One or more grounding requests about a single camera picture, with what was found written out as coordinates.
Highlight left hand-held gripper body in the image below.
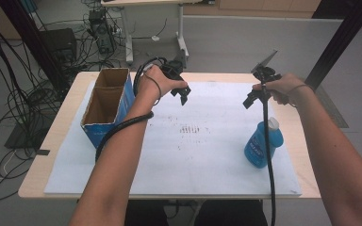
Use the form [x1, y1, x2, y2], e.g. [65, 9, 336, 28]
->
[161, 49, 189, 82]

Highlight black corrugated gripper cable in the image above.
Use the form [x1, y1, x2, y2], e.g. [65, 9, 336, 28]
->
[94, 56, 168, 164]

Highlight person's right hand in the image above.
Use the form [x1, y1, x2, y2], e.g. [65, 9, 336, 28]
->
[253, 73, 307, 106]

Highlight person's left hand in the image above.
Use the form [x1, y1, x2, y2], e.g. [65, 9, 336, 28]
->
[137, 65, 189, 109]

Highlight white desk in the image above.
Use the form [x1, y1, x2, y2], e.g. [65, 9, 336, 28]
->
[100, 0, 216, 65]

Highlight dark floor mat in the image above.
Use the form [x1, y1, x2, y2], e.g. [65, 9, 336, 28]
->
[4, 121, 56, 150]

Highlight blue cardboard box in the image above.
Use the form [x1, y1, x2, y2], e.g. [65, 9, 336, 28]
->
[80, 67, 136, 149]

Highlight black equipment case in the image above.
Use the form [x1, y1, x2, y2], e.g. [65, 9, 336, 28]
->
[40, 27, 78, 64]

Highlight person's black trousers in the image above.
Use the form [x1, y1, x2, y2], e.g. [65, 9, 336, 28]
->
[123, 199, 268, 226]

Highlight blue plastic bottle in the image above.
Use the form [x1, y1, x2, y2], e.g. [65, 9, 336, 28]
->
[243, 116, 285, 170]

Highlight black computer tower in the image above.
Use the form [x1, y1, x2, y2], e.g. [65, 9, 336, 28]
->
[88, 8, 117, 55]

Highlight thin black wrist cord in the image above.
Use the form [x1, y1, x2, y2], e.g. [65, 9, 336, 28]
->
[143, 73, 163, 106]
[287, 83, 315, 108]

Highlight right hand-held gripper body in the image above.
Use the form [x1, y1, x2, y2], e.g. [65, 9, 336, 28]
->
[251, 50, 282, 92]

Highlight white floor cable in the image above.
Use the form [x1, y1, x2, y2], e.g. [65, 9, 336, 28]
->
[2, 150, 17, 175]

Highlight black frame post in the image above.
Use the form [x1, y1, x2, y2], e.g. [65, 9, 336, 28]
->
[304, 0, 362, 90]
[0, 0, 69, 93]

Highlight tangle of black cables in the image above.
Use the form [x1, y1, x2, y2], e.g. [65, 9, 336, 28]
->
[0, 0, 130, 203]

